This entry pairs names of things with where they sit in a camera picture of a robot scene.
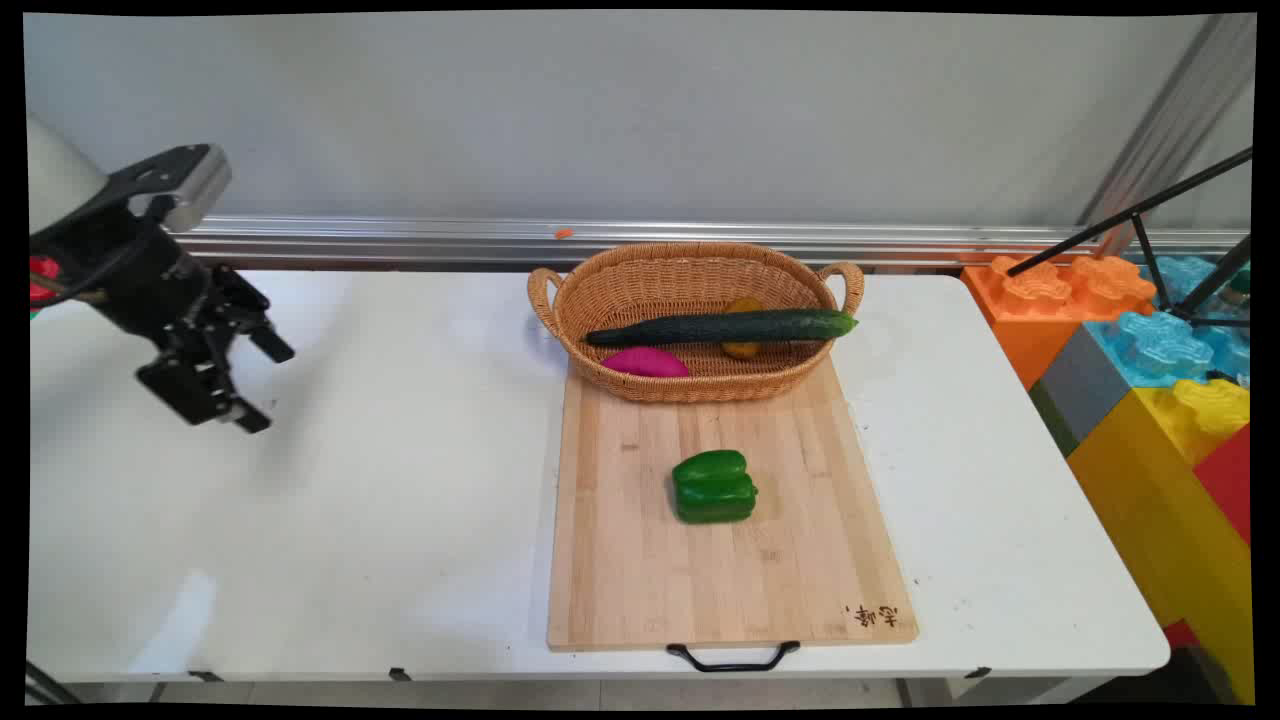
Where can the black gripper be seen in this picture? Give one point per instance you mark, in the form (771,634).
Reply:
(130,270)

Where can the small orange yellow fruit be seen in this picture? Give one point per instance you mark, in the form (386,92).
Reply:
(742,349)

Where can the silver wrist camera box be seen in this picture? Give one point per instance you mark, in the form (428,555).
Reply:
(180,180)

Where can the light blue giant building block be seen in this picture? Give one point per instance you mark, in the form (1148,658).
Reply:
(1165,335)

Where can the aluminium rail along wall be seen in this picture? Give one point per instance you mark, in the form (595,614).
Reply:
(640,242)

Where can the yellow giant building block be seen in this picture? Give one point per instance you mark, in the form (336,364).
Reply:
(1170,500)

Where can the green bell pepper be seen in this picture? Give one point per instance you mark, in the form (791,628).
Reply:
(713,486)

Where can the woven wicker basket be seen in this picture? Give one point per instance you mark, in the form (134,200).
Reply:
(695,320)

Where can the red giant building block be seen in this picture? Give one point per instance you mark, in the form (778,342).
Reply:
(1228,480)

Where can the magenta purple sweet potato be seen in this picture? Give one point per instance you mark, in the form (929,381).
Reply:
(645,362)

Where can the orange giant building block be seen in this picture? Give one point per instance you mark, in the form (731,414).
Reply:
(1050,305)

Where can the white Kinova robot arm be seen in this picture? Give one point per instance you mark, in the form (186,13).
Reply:
(55,175)

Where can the bamboo cutting board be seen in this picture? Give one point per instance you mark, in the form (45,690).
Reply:
(720,540)

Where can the black camera tripod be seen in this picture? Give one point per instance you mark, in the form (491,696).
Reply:
(1165,245)

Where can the grey giant building block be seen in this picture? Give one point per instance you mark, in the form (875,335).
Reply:
(1085,385)

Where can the long dark green cucumber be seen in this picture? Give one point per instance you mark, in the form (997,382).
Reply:
(720,327)

